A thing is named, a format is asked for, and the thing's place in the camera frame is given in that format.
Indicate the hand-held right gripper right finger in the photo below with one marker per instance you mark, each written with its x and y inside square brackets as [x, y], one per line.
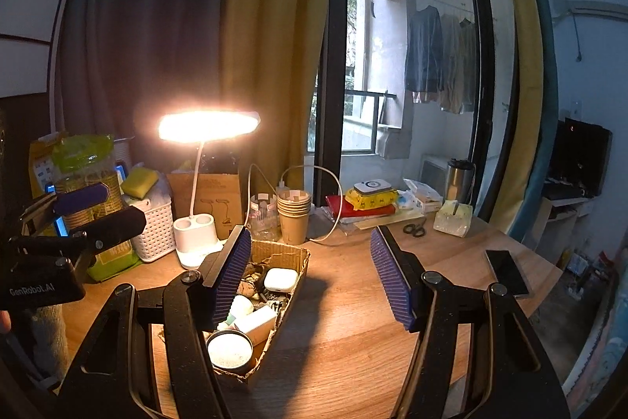
[390, 281]

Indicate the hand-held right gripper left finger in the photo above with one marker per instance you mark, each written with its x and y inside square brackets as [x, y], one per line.
[230, 281]

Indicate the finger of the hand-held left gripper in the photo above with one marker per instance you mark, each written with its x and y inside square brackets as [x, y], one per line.
[115, 225]
[81, 198]

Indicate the white pill bottle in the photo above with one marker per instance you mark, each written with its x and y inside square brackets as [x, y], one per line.
[240, 307]

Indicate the white pink carton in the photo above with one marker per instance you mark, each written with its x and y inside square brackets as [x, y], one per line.
[257, 323]

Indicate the white earbuds case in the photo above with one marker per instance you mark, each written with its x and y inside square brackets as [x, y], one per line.
[282, 280]

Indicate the cardboard box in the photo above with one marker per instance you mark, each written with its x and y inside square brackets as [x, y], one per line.
[289, 257]

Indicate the red tin can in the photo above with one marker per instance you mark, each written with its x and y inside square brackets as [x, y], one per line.
[228, 350]

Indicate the person's left hand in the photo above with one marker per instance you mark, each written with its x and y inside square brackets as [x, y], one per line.
[4, 321]

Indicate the green printed box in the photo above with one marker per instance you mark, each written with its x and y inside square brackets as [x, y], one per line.
[117, 262]

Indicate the white woven basket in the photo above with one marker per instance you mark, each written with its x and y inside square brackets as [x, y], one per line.
[154, 227]

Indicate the yellow printed box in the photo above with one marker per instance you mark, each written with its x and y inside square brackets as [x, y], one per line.
[41, 168]

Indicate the yellow green sponge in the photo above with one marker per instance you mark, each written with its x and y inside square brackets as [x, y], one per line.
[140, 182]

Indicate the white tissue packs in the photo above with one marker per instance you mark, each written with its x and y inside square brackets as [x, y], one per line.
[162, 193]

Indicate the black scissors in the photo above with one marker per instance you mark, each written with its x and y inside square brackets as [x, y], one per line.
[415, 230]

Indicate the white desk lamp base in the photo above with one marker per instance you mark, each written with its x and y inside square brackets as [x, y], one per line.
[196, 232]

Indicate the clear printed glass bottle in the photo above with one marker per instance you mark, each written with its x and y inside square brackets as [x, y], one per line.
[262, 217]

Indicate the yellow packet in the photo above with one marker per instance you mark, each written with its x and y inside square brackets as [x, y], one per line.
[368, 203]

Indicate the cardboard lamp packaging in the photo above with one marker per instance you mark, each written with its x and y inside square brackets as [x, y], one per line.
[221, 198]

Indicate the stack of brown paper cups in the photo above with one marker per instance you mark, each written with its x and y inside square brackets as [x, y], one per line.
[294, 222]

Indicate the white wipes pack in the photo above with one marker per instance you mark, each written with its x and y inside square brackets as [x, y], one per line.
[419, 198]

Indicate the pale yellow tissue pack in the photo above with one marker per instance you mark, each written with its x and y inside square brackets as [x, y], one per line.
[454, 220]

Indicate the red book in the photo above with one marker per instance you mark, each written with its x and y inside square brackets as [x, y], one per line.
[336, 205]

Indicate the white round-marked device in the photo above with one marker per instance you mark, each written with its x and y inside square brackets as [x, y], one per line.
[373, 187]

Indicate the black smartphone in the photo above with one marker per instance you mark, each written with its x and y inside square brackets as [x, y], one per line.
[508, 274]

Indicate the steel thermos cup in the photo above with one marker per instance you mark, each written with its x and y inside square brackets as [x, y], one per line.
[460, 183]

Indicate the dark blue curtain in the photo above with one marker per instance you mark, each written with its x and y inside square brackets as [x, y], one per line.
[147, 6]

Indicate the hanging beige shirt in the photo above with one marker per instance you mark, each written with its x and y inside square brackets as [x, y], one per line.
[458, 65]

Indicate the black monitor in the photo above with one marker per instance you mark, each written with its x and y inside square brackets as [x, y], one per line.
[581, 154]

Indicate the hanging blue shirt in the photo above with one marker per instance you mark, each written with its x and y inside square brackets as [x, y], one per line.
[424, 51]

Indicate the yellow curtain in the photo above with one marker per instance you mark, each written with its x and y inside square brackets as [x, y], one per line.
[527, 55]
[279, 31]

